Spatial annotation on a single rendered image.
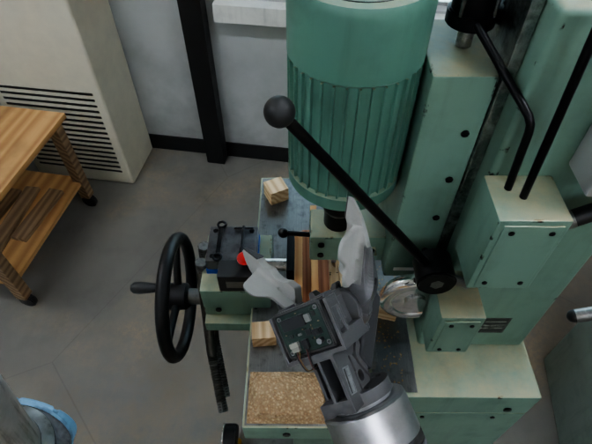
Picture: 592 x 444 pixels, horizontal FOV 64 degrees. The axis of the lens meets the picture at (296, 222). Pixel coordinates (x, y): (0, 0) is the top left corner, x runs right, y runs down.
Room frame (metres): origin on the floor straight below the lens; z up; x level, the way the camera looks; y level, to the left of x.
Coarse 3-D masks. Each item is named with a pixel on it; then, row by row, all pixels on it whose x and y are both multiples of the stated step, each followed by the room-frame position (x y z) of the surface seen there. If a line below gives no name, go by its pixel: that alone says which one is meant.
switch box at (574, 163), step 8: (584, 144) 0.44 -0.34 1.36; (576, 152) 0.44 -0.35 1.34; (584, 152) 0.43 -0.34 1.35; (576, 160) 0.43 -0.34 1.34; (584, 160) 0.42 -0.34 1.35; (576, 168) 0.43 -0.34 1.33; (584, 168) 0.42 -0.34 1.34; (576, 176) 0.42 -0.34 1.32; (584, 176) 0.41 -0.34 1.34; (584, 184) 0.40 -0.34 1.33; (584, 192) 0.39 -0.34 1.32
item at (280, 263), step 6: (288, 240) 0.58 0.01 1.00; (288, 246) 0.56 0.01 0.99; (288, 252) 0.55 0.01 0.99; (270, 258) 0.56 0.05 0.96; (276, 258) 0.56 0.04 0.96; (282, 258) 0.56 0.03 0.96; (288, 258) 0.53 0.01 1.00; (270, 264) 0.54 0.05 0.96; (276, 264) 0.54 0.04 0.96; (282, 264) 0.54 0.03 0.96; (288, 264) 0.52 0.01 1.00; (282, 270) 0.54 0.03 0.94; (288, 270) 0.51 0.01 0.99; (288, 276) 0.51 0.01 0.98
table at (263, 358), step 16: (272, 208) 0.75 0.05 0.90; (288, 208) 0.75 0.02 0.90; (304, 208) 0.75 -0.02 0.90; (320, 208) 0.75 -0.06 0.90; (272, 224) 0.70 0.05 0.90; (288, 224) 0.70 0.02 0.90; (304, 224) 0.70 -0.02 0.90; (272, 304) 0.49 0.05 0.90; (208, 320) 0.47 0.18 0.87; (224, 320) 0.47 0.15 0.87; (240, 320) 0.47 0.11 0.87; (256, 320) 0.45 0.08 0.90; (256, 352) 0.39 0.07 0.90; (272, 352) 0.39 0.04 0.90; (256, 368) 0.36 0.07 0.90; (272, 368) 0.36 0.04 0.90; (288, 368) 0.36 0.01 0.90; (256, 432) 0.25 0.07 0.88; (272, 432) 0.25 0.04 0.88; (288, 432) 0.25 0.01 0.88; (304, 432) 0.25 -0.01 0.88; (320, 432) 0.25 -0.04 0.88
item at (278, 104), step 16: (272, 112) 0.41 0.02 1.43; (288, 112) 0.41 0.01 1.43; (288, 128) 0.41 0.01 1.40; (304, 144) 0.41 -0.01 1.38; (320, 160) 0.41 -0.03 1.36; (336, 176) 0.41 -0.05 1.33; (352, 192) 0.41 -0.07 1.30; (368, 208) 0.41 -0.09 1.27; (384, 224) 0.41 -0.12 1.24; (400, 240) 0.41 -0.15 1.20; (416, 256) 0.41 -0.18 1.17; (432, 256) 0.43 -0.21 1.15; (448, 256) 0.43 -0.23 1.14; (416, 272) 0.41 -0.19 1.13; (432, 272) 0.40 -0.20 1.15; (448, 272) 0.40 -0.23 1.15; (432, 288) 0.39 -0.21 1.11; (448, 288) 0.39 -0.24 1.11; (464, 288) 0.41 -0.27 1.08
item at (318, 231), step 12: (312, 216) 0.58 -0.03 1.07; (372, 216) 0.58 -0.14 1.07; (312, 228) 0.55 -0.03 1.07; (324, 228) 0.55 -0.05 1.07; (372, 228) 0.55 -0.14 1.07; (384, 228) 0.55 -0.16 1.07; (312, 240) 0.53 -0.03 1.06; (324, 240) 0.53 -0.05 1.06; (336, 240) 0.53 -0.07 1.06; (372, 240) 0.52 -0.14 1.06; (384, 240) 0.52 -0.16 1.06; (312, 252) 0.53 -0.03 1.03; (324, 252) 0.53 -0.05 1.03; (336, 252) 0.53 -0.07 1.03
